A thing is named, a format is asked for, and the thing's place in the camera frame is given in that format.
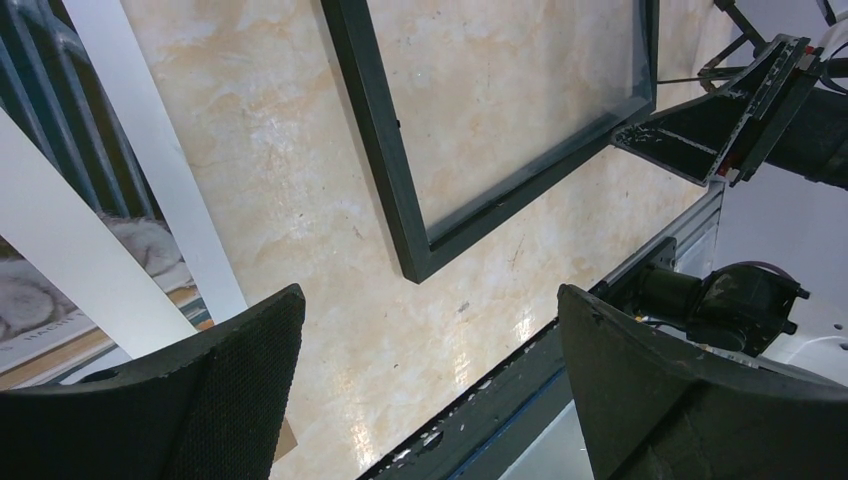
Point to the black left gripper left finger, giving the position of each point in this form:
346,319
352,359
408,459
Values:
210,406

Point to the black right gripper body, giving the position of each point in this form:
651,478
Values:
787,118

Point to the brown backing board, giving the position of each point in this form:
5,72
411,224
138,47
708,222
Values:
286,441

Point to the white mat board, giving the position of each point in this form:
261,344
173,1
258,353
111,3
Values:
107,35

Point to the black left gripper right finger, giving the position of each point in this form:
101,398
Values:
652,406

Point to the black picture frame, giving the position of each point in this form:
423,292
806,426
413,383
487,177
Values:
470,110

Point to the black microphone on tripod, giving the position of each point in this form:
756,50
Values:
725,21

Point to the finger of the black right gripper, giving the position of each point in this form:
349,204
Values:
730,130

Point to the cat photo print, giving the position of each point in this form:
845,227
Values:
83,235

